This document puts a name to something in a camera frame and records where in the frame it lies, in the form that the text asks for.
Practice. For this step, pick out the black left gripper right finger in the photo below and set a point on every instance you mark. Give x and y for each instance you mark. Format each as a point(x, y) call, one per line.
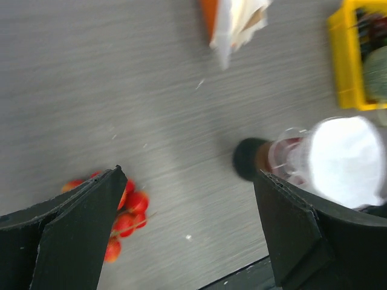
point(314, 243)

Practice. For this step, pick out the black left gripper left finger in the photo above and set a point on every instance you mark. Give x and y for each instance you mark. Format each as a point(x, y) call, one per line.
point(60, 243)

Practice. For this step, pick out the white paper coffee filter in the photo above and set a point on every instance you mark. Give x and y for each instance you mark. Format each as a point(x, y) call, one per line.
point(347, 162)

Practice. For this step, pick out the clear plastic coffee dripper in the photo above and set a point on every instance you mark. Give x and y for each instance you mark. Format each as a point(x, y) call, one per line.
point(288, 157)

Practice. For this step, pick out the black base glass carafe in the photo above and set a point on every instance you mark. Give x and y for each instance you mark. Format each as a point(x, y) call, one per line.
point(253, 155)

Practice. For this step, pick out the green netted melon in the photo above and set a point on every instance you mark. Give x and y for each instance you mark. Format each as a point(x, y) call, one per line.
point(374, 75)

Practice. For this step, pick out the yellow plastic fruit tray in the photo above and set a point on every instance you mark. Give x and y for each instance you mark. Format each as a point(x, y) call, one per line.
point(345, 47)

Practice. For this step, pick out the red grape bunch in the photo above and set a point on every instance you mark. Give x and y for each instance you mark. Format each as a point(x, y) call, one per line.
point(371, 29)

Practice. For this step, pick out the stack of paper filters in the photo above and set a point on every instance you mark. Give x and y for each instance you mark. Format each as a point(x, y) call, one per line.
point(232, 24)

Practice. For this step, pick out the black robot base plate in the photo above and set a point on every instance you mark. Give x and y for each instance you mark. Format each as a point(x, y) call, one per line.
point(255, 276)

